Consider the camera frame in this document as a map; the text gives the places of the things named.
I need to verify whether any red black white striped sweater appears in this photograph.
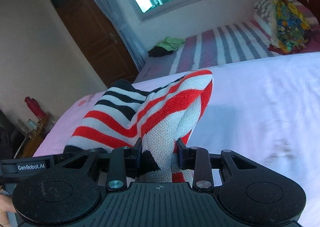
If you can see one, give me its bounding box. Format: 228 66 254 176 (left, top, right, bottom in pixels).
64 70 213 183

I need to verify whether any person's left hand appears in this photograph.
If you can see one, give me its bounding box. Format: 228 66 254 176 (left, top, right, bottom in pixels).
0 194 16 227

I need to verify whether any wooden side table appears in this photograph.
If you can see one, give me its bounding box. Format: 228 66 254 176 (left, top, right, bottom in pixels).
13 113 55 159

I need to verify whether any pink floral bed sheet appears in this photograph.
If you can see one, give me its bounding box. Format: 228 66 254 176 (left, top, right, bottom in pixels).
32 51 320 227

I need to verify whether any red bottle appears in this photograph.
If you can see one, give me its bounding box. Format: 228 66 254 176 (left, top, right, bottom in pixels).
24 97 47 120

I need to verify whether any brown wooden door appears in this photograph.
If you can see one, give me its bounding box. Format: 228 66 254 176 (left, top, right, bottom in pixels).
50 0 138 87

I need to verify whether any black cloth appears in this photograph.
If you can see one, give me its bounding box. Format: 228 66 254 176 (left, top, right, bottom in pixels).
148 46 174 58

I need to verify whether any green cloth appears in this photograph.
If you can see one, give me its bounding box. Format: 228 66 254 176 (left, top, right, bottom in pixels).
156 36 185 51

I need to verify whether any striped purple white bed sheet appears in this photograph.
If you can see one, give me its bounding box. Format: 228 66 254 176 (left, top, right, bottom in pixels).
135 21 279 83

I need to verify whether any colourful patterned pillow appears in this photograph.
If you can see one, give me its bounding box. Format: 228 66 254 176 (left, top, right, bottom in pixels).
270 0 311 52

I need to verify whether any striped pillow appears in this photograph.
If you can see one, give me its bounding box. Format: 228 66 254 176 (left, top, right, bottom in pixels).
254 0 319 36

